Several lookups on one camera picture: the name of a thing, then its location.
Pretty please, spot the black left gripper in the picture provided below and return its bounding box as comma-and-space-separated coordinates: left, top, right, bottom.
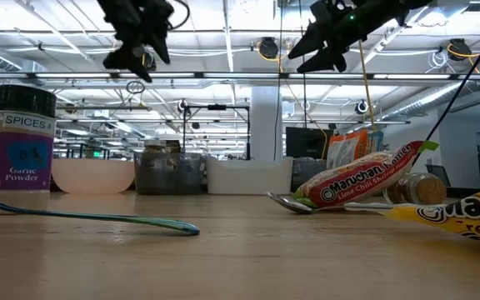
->
97, 0, 175, 83

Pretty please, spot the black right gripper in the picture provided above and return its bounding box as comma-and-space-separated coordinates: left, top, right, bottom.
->
287, 0, 408, 74

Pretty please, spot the clear spice jar white label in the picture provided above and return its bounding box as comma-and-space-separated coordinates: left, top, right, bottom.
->
142, 139, 171, 184

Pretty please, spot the orange ramen packet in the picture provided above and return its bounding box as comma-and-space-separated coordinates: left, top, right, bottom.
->
327, 131, 370, 168

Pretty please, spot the lime chili shrimp ramen packet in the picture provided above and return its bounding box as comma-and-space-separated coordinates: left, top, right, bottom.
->
292, 139, 440, 209

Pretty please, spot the silver metal spoon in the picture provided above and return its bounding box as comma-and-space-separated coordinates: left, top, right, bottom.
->
266, 191, 395, 216

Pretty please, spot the garlic powder jar black lid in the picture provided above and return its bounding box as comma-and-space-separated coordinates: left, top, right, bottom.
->
0, 84, 58, 216

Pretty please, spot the iridescent metal spoon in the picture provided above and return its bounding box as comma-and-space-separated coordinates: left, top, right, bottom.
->
0, 195, 202, 237

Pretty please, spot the long grey overhead beam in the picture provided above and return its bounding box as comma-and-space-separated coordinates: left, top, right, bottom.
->
0, 71, 480, 81

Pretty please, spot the white pillar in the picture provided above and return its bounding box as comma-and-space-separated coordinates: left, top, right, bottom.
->
250, 85, 283, 162

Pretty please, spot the black monitor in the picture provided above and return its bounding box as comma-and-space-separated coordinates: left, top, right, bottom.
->
285, 127, 336, 160

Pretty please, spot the pink bowl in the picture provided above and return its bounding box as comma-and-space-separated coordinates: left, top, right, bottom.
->
51, 157, 137, 195

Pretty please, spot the white plastic bin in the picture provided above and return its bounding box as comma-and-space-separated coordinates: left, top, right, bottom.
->
205, 155, 294, 196

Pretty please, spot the black office chair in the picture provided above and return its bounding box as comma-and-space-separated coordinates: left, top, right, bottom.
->
426, 163, 453, 188

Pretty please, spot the yellow ramen packet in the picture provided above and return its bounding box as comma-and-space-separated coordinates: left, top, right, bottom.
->
379, 175, 480, 252

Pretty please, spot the yellow cable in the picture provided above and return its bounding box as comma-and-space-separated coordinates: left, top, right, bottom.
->
358, 39, 378, 134

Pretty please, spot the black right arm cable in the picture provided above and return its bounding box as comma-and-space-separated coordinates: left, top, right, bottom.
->
412, 10, 480, 166

